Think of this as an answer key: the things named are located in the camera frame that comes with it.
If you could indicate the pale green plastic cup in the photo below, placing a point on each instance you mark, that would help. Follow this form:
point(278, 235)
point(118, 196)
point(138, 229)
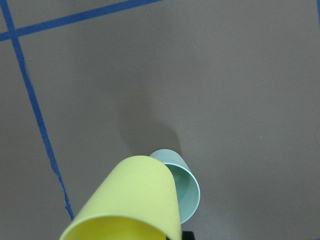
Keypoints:
point(187, 187)

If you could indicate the yellow plastic cup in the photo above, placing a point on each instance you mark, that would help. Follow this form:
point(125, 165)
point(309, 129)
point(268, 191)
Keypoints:
point(137, 201)

